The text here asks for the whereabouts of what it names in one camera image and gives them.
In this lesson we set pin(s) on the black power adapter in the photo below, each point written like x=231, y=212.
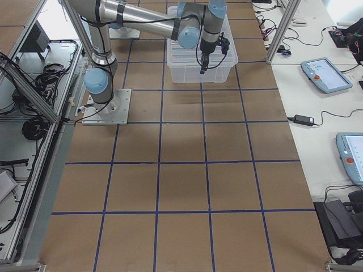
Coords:
x=304, y=120

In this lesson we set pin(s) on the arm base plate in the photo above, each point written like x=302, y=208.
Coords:
x=115, y=113

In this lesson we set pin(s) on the aluminium frame post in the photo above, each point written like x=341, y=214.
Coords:
x=281, y=29

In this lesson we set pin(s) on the clear plastic storage box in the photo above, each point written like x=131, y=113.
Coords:
x=201, y=72

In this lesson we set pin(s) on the blue teach pendant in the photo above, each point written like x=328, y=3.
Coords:
x=325, y=76
x=349, y=146

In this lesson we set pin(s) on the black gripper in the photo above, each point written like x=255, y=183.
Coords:
x=206, y=48

